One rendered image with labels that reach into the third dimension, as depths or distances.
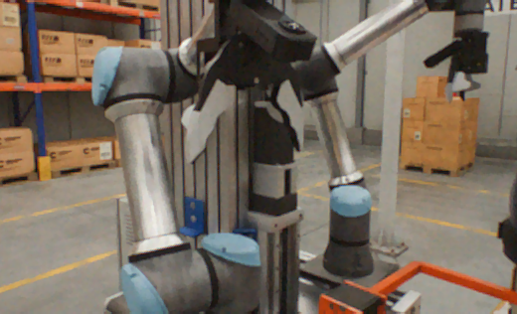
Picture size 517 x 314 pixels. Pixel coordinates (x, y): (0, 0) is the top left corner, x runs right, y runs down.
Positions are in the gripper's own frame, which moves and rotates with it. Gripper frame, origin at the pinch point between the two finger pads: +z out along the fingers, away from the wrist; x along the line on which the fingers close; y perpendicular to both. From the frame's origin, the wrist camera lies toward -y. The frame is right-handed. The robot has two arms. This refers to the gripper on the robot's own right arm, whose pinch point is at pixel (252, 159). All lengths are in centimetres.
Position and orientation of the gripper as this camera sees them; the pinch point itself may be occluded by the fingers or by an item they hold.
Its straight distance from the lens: 47.2
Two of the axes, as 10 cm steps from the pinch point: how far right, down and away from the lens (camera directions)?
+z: 0.0, 9.9, 1.6
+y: -5.4, -1.3, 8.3
